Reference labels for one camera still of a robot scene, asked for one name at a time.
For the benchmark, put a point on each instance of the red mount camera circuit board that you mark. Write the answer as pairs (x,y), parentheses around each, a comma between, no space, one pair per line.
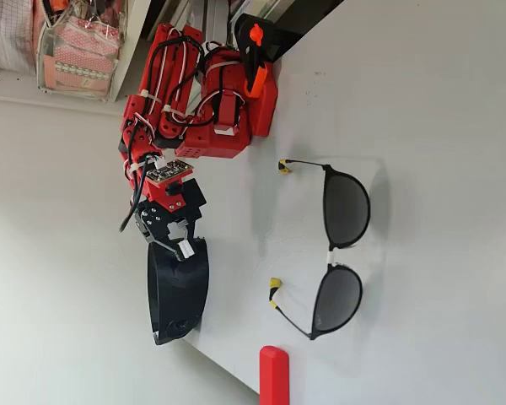
(168,171)

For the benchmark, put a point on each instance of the small orange black object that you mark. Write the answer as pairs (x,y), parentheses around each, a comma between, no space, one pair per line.
(57,4)

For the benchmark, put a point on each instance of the white checked cloth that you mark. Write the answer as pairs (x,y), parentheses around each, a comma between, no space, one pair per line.
(8,38)

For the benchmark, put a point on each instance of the black sunglasses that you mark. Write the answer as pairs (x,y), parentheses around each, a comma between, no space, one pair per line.
(346,202)

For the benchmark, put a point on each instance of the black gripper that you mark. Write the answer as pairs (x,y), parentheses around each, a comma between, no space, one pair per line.
(155,222)

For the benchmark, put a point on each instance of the clear bag with pink boxes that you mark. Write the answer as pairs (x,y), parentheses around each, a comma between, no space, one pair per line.
(80,63)

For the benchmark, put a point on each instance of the black orange table clamp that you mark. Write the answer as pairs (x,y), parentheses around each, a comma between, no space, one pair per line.
(246,46)

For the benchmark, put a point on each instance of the red robot arm base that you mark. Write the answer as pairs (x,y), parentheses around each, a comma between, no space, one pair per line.
(263,109)

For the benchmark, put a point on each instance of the white shelf unit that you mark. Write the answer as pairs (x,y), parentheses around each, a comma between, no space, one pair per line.
(128,50)

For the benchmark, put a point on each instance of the red rectangular block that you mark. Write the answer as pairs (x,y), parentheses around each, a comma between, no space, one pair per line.
(274,375)

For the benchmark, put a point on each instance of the red robot arm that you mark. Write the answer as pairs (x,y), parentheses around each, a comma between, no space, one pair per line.
(194,145)

